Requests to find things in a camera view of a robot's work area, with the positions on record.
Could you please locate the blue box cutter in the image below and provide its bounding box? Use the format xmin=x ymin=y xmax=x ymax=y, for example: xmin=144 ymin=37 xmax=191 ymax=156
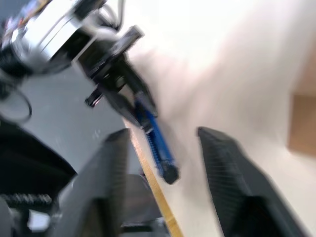
xmin=134 ymin=95 xmax=180 ymax=185

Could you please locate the brown cardboard box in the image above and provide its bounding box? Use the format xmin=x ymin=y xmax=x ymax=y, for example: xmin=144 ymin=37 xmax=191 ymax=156
xmin=285 ymin=55 xmax=316 ymax=156

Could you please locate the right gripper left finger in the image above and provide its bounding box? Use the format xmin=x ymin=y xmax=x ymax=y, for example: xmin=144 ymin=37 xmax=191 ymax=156
xmin=46 ymin=127 xmax=131 ymax=237

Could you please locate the dark robot body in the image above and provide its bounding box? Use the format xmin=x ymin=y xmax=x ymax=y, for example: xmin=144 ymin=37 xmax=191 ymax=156
xmin=0 ymin=118 xmax=78 ymax=198

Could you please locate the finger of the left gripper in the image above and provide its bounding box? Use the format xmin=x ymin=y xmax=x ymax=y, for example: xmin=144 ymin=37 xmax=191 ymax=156
xmin=123 ymin=56 xmax=159 ymax=117
xmin=108 ymin=91 xmax=146 ymax=129

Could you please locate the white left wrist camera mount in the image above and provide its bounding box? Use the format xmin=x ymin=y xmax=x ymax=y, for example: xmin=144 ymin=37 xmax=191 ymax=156
xmin=71 ymin=24 xmax=145 ymax=67

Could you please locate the black looped cable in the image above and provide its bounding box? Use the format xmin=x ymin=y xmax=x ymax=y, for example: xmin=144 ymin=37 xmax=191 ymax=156
xmin=0 ymin=80 xmax=33 ymax=122

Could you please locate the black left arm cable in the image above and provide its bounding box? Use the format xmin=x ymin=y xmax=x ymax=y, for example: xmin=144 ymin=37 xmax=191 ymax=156
xmin=97 ymin=0 xmax=127 ymax=32

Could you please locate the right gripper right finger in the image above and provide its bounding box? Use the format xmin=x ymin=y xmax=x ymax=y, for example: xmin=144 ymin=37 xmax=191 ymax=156
xmin=197 ymin=126 xmax=312 ymax=237

